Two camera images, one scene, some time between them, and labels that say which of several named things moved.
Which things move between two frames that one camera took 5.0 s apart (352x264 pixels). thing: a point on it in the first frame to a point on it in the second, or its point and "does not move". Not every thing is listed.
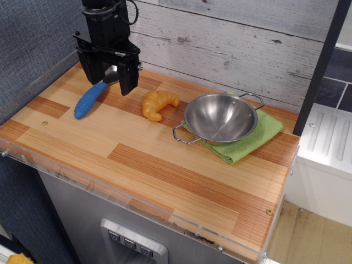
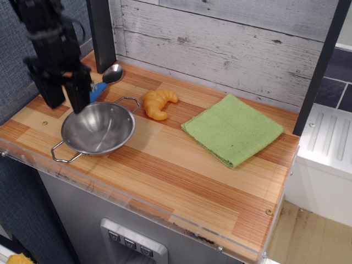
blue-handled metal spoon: [88, 99] does not move
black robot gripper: [107, 43] to [56, 54]
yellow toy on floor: [20, 258] does not move
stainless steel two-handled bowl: [219, 117] to [107, 126]
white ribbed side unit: [320, 180] does not move
